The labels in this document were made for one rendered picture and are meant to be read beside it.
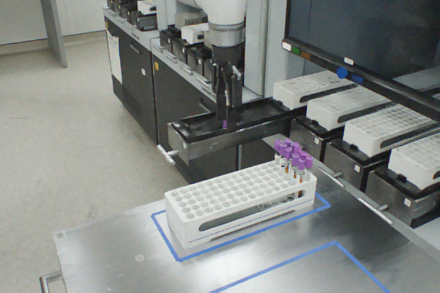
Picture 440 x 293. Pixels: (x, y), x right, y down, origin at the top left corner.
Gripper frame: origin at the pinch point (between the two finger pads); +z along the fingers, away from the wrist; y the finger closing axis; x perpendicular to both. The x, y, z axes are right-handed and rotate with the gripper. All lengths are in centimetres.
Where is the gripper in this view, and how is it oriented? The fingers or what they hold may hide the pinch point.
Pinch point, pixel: (226, 113)
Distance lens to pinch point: 123.0
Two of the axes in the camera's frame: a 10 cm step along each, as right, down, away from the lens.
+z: 0.1, 8.7, 4.9
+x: -8.7, 2.5, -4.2
